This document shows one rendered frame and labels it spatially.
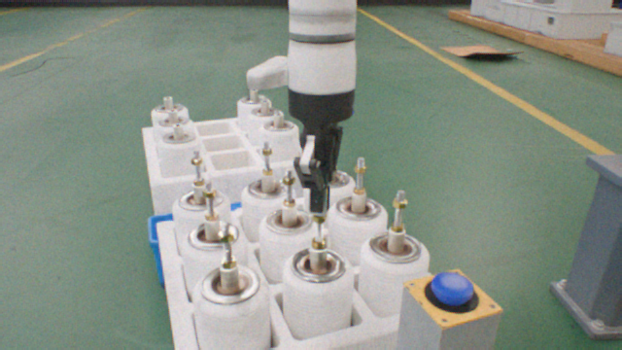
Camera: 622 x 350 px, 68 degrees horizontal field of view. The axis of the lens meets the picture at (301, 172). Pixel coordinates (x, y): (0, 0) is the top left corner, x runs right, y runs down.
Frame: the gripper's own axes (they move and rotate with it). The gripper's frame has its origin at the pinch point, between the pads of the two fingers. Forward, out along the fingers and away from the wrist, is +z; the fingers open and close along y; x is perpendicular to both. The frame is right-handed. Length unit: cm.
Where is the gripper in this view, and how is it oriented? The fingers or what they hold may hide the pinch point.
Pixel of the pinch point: (319, 197)
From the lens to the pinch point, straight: 57.3
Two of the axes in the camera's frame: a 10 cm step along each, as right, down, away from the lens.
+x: -9.5, -1.3, 2.9
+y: 3.2, -4.0, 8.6
